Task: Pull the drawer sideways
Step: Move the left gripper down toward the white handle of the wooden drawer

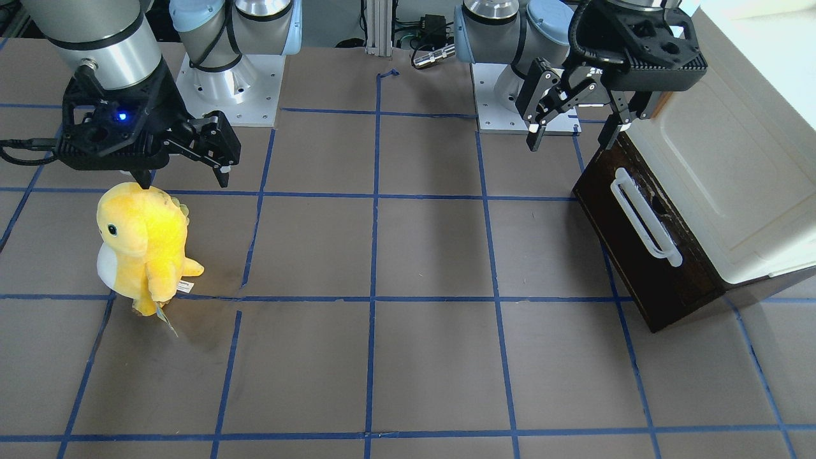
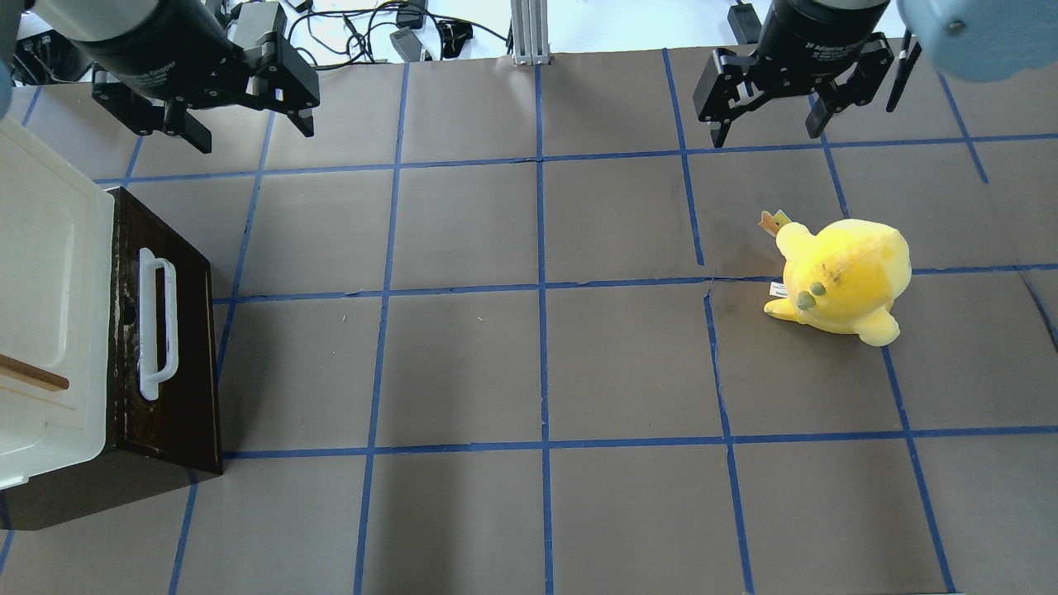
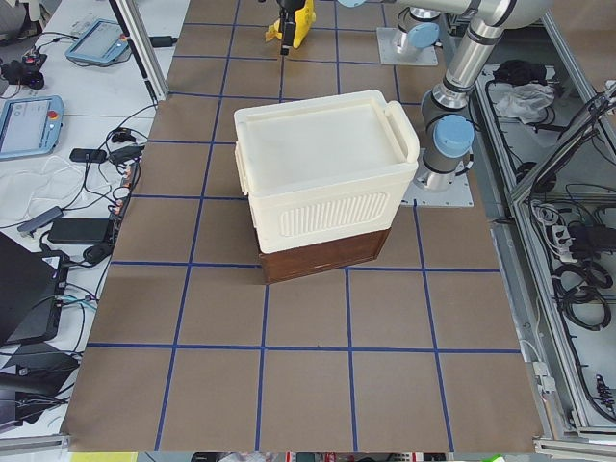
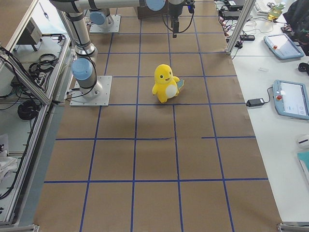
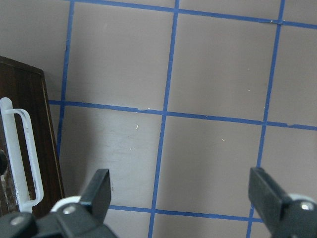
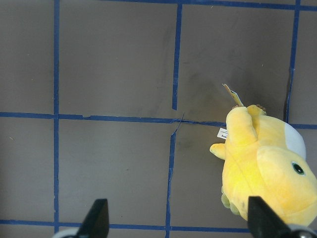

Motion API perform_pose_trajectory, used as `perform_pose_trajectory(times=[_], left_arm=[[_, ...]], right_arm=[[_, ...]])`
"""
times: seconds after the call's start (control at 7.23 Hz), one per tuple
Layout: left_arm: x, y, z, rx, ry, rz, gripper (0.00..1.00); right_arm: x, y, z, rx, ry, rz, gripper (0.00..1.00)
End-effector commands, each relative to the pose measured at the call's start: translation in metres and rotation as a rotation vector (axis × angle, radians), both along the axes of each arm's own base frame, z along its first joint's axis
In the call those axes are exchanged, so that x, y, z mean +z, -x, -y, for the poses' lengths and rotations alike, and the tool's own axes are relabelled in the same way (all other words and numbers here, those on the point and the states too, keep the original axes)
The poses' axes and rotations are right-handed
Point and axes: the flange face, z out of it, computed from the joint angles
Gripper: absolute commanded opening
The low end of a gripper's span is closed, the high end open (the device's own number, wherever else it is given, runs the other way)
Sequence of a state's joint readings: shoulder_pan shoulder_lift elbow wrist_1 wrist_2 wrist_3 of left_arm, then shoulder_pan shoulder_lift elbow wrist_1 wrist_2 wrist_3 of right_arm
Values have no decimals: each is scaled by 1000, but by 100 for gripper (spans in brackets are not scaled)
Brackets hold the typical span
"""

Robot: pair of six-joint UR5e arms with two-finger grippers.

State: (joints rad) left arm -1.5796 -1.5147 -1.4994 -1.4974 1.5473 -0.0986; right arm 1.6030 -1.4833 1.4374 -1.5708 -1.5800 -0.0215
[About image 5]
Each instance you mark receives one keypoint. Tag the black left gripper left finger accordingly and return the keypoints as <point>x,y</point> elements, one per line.
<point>81,219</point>

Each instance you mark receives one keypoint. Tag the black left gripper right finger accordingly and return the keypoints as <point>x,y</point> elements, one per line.
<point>285,215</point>

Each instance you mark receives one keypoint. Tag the white plastic drawer handle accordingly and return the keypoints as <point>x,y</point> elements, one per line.
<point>25,203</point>

